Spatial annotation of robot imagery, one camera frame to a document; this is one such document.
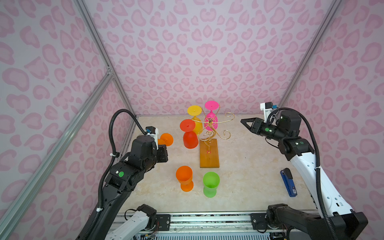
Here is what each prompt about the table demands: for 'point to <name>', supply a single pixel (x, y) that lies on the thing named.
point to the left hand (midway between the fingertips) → (166, 144)
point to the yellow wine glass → (195, 110)
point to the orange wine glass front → (166, 139)
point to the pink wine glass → (210, 120)
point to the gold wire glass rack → (208, 132)
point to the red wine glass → (190, 137)
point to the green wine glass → (211, 180)
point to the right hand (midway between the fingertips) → (244, 120)
